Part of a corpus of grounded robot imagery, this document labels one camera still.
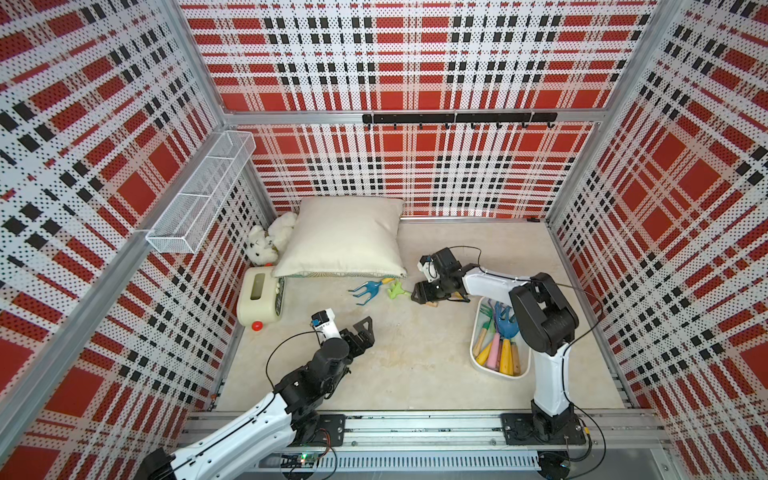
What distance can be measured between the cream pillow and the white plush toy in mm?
24

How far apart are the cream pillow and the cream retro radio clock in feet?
0.13

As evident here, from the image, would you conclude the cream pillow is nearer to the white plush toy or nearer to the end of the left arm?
the white plush toy

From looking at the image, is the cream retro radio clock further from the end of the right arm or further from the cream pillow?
the end of the right arm

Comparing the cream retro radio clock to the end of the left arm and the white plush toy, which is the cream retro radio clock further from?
the end of the left arm

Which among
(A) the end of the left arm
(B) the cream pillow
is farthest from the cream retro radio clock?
(A) the end of the left arm

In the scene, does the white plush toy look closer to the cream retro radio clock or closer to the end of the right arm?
the cream retro radio clock

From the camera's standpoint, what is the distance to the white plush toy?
3.48 feet

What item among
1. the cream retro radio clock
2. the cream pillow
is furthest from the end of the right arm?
the cream retro radio clock

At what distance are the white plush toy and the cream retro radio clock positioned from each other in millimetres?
112

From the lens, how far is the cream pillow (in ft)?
3.12

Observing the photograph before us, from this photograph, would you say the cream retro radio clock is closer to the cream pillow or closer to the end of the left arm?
the cream pillow

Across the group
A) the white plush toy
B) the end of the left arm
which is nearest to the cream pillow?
the white plush toy

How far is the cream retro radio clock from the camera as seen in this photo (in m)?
0.89

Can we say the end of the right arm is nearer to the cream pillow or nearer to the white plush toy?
the cream pillow
